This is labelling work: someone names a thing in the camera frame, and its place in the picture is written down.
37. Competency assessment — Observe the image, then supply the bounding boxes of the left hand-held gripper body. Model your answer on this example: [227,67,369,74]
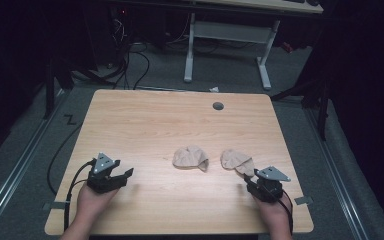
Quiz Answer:
[86,152,128,195]

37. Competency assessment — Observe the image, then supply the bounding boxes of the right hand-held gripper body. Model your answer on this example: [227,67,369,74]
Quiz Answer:
[246,165,292,204]

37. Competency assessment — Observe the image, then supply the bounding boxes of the beige sock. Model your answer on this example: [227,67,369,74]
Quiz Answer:
[220,148,256,178]
[172,144,210,173]

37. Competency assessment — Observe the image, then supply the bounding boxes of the person's left hand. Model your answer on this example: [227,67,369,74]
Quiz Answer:
[75,182,121,231]

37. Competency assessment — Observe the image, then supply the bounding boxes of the person's right hand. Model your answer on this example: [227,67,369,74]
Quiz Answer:
[252,191,293,235]

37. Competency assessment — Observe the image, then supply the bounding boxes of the grey tape strip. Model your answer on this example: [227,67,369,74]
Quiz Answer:
[42,200,68,212]
[294,195,314,206]

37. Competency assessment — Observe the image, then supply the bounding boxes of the black metal stand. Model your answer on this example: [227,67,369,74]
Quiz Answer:
[317,79,330,142]

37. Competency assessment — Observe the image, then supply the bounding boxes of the dark computer tower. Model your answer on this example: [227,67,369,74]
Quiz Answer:
[108,4,134,64]

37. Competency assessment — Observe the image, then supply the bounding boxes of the white-framed desk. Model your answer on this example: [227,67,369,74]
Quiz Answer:
[183,0,325,91]

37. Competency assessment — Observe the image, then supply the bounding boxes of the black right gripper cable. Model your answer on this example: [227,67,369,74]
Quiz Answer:
[280,189,295,236]

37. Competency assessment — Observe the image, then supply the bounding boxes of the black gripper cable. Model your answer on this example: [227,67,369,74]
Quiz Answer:
[63,159,97,232]
[280,189,295,236]

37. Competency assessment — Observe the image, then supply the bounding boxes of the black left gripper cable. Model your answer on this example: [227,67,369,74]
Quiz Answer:
[63,159,97,232]

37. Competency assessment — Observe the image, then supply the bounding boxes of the black floor cable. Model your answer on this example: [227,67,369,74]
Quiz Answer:
[46,122,84,197]

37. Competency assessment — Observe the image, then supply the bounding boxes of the metal floor rail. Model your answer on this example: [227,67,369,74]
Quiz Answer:
[0,89,66,239]
[304,108,372,240]

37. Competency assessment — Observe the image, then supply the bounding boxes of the bundle of black cables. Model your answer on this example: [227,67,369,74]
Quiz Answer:
[73,16,151,91]

